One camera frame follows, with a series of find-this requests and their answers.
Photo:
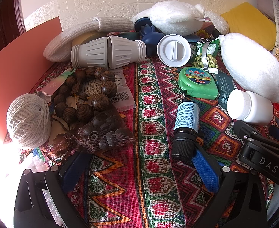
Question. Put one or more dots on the white plush dog toy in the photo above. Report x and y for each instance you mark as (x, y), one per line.
(175, 17)

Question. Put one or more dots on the white plastic pill bottle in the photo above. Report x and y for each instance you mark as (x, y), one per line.
(249, 107)

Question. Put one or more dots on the salmon cardboard box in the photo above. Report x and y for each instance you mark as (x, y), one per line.
(22, 64)

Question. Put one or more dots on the grey pillow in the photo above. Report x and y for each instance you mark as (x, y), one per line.
(266, 7)

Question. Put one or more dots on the dark red wooden door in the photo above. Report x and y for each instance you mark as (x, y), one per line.
(4, 23)

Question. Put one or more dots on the dark green foil packet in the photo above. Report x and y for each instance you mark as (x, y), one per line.
(225, 85)

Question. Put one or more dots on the white plush toy front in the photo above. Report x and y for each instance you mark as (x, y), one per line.
(252, 66)

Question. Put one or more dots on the yellow cushion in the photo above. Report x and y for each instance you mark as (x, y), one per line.
(249, 21)

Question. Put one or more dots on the patterned woven bedspread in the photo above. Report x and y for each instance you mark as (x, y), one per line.
(140, 184)

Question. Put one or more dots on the cream knitted beanie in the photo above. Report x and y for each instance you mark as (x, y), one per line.
(59, 48)

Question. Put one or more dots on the dark glass medicine bottle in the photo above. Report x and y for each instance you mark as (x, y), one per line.
(185, 130)

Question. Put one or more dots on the white screw lid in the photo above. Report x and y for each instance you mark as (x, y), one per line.
(174, 50)

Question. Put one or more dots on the white ribbed cup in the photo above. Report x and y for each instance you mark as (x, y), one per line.
(122, 51)
(91, 54)

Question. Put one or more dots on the green pea snack packet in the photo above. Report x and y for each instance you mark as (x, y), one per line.
(205, 57)

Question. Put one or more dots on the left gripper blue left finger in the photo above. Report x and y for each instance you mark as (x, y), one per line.
(72, 169)

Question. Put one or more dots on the pink green popsicle toy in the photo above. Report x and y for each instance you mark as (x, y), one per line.
(47, 92)

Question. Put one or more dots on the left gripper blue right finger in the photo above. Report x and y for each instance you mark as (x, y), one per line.
(208, 169)

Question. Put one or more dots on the green tape measure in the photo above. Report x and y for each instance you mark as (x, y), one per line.
(197, 83)

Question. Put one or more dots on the brown organza pouch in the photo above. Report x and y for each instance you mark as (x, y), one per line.
(106, 130)

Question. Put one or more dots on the white twine ball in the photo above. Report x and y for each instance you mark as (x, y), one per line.
(28, 121)

